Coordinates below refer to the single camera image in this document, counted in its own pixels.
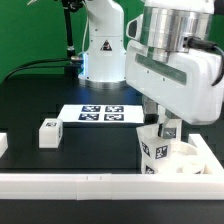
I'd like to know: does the white marker sheet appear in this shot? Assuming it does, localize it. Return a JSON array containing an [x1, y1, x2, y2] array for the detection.
[[59, 104, 144, 123]]

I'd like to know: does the white U-shaped fence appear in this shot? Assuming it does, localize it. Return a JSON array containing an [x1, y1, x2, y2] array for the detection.
[[0, 134, 224, 200]]

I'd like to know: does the white block at left edge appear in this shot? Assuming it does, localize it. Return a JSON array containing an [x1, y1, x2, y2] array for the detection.
[[0, 133, 8, 158]]

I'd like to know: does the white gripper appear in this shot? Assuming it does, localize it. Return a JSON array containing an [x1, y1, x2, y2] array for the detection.
[[125, 40, 224, 140]]

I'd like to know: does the black camera stand pole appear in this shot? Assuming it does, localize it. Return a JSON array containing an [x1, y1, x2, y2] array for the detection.
[[55, 0, 84, 78]]

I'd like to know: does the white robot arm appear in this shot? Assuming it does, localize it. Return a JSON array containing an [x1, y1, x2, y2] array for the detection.
[[80, 0, 224, 125]]

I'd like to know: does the black cable bundle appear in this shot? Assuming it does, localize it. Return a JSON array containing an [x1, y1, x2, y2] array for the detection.
[[0, 58, 83, 84]]

